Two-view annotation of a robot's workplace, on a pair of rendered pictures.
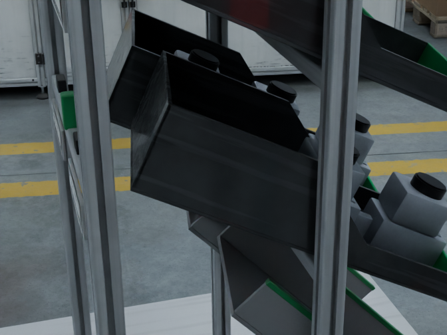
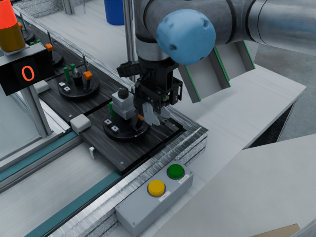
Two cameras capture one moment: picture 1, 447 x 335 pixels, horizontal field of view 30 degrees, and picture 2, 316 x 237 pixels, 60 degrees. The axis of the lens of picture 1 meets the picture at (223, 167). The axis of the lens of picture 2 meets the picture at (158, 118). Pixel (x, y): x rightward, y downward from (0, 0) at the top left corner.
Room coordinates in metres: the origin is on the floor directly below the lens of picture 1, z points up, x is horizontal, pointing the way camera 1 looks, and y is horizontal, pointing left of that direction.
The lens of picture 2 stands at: (0.16, -0.73, 1.55)
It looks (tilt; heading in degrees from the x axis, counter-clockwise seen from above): 44 degrees down; 61
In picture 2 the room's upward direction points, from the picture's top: straight up
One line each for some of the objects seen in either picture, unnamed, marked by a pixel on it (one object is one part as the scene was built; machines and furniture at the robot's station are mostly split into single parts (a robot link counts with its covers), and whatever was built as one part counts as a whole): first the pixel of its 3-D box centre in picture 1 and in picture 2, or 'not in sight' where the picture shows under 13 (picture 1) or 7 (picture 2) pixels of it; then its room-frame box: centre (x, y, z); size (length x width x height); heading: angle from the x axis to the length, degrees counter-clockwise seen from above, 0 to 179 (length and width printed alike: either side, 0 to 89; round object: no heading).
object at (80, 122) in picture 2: not in sight; (81, 124); (0.24, -0.10, 0.97); 0.05 x 0.05 x 0.04; 15
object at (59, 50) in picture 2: not in sight; (42, 51); (0.23, 0.31, 1.01); 0.24 x 0.24 x 0.13; 15
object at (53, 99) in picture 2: not in sight; (77, 78); (0.29, 0.07, 1.01); 0.24 x 0.24 x 0.13; 15
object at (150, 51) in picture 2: not in sight; (155, 43); (0.40, -0.29, 1.29); 0.08 x 0.08 x 0.05
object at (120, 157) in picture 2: not in sight; (127, 127); (0.36, -0.17, 0.96); 0.24 x 0.24 x 0.02; 15
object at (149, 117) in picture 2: not in sight; (151, 117); (0.38, -0.30, 1.10); 0.06 x 0.03 x 0.09; 105
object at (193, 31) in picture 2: not in sight; (188, 27); (0.40, -0.39, 1.36); 0.11 x 0.11 x 0.08; 82
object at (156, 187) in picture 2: not in sight; (156, 188); (0.34, -0.40, 0.96); 0.04 x 0.04 x 0.02
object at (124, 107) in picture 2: not in sight; (122, 100); (0.36, -0.16, 1.06); 0.08 x 0.04 x 0.07; 105
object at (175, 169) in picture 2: not in sight; (175, 171); (0.40, -0.38, 0.96); 0.04 x 0.04 x 0.02
